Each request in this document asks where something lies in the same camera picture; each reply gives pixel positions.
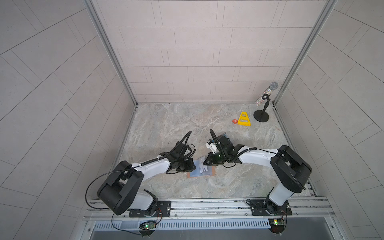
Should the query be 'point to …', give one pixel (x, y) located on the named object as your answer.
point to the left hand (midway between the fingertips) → (198, 166)
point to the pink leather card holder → (196, 173)
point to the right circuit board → (277, 225)
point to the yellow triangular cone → (244, 119)
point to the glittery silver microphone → (273, 86)
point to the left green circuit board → (147, 226)
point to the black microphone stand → (262, 116)
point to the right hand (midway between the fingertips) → (203, 165)
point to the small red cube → (235, 121)
